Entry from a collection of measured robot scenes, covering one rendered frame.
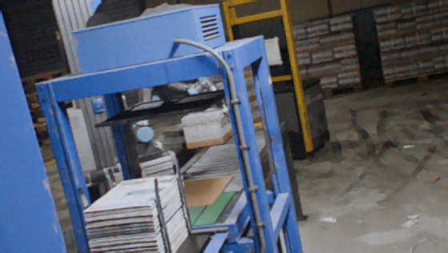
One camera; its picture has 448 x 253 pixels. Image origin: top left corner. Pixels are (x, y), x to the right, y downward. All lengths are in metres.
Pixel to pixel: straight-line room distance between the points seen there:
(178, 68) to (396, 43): 7.65
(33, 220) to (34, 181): 0.05
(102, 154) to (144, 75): 1.97
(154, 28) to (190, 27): 0.16
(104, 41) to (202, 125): 1.60
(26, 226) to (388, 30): 9.27
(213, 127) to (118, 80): 1.64
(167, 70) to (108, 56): 0.35
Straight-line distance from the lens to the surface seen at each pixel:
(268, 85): 2.96
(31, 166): 0.76
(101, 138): 4.37
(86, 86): 2.61
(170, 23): 2.54
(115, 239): 2.26
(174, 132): 4.90
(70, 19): 4.33
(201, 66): 2.39
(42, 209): 0.77
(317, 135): 6.52
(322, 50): 9.97
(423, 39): 9.90
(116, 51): 2.65
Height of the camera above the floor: 1.67
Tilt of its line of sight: 11 degrees down
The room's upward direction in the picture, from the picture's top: 11 degrees counter-clockwise
